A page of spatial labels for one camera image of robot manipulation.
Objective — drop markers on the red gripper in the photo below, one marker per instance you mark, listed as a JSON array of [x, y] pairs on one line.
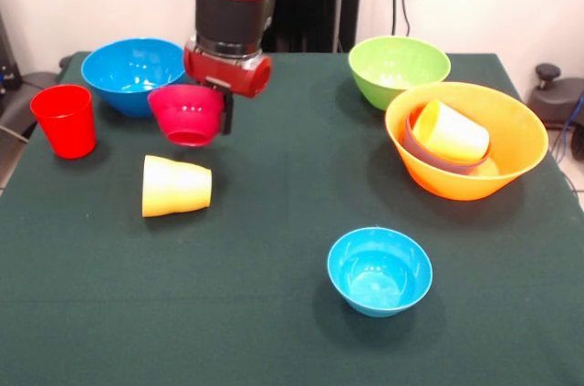
[[228, 73]]

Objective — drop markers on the small magenta bowl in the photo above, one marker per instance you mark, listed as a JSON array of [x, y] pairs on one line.
[[187, 112]]

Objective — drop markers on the orange-yellow cup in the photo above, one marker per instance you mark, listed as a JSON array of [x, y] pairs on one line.
[[196, 190]]

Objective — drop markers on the yellow cup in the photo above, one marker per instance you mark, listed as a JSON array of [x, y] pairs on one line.
[[157, 187], [456, 135]]

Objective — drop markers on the small light blue bowl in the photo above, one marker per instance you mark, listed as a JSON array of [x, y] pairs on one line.
[[378, 272]]

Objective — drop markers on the large orange-yellow bowl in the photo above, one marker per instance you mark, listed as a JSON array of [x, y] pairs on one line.
[[515, 139]]

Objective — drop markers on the large blue bowl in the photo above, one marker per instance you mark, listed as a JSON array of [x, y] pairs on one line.
[[123, 80]]

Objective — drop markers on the red cup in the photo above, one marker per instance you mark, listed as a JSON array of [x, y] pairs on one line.
[[64, 130]]

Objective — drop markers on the large green bowl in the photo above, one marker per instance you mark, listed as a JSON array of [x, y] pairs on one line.
[[392, 80]]

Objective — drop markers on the dark green tablecloth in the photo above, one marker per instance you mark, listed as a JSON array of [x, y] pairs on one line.
[[274, 304]]

